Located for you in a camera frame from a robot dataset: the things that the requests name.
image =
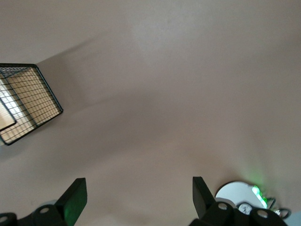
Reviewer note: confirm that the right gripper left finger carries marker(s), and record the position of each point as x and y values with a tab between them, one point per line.
70	202

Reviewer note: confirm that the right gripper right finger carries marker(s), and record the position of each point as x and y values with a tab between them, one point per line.
203	200

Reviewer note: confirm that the brown table cover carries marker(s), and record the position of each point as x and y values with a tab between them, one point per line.
164	82

